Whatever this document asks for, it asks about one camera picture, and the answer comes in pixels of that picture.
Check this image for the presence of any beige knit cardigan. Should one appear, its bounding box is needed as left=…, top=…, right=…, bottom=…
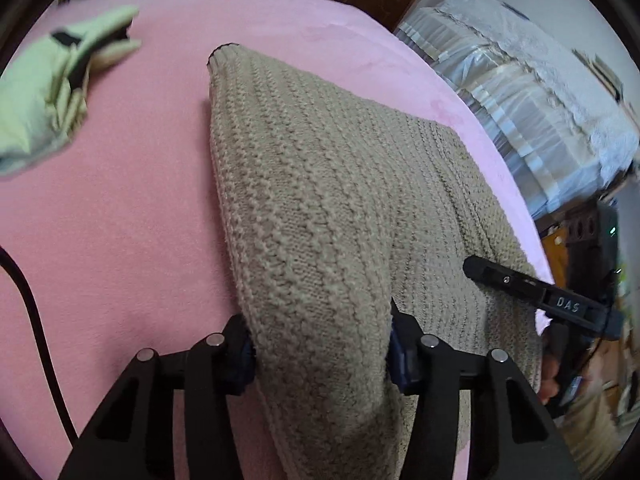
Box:
left=208, top=44, right=541, bottom=479

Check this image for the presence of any person's right hand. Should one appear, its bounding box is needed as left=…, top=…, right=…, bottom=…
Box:
left=538, top=325, right=563, bottom=405

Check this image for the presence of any pink bed blanket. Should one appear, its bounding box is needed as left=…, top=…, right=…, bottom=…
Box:
left=1, top=0, right=551, bottom=429

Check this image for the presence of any white lace covered furniture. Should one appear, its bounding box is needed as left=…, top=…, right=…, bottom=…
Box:
left=396, top=0, right=639, bottom=219

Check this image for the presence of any light green jacket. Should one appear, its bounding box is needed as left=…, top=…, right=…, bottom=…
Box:
left=1, top=6, right=141, bottom=177

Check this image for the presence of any black cable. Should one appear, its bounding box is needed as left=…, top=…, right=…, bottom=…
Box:
left=0, top=245, right=80, bottom=449

